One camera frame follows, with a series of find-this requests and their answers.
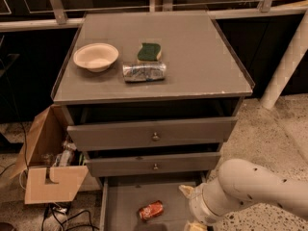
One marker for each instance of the silver crushed can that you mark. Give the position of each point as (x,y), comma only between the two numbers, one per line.
(144,72)

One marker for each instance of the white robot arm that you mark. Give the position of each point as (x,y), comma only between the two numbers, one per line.
(239,185)

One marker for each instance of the green yellow sponge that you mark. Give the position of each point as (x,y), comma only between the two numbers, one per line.
(149,52)

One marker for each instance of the grey bottom drawer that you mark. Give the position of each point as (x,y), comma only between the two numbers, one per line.
(123,197)

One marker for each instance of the red coke can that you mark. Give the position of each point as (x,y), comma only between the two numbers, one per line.
(151,210)

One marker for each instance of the white paper bowl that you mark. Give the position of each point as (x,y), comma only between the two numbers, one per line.
(95,57)

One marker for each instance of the grey drawer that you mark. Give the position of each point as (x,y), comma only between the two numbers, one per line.
(123,197)
(152,164)
(155,133)

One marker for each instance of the grey drawer cabinet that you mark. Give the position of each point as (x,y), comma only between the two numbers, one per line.
(204,78)

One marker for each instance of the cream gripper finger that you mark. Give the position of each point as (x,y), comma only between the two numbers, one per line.
(195,226)
(187,191)

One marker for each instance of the metal window railing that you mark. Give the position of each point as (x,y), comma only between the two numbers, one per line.
(26,15)

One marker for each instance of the grey top drawer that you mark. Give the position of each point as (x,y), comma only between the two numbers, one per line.
(155,133)

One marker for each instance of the brown cardboard box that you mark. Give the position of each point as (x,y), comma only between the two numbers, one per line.
(45,183)

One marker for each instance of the grey middle drawer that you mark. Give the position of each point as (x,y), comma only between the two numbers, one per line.
(152,164)

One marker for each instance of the plastic bottles in box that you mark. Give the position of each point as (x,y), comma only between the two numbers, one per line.
(63,159)

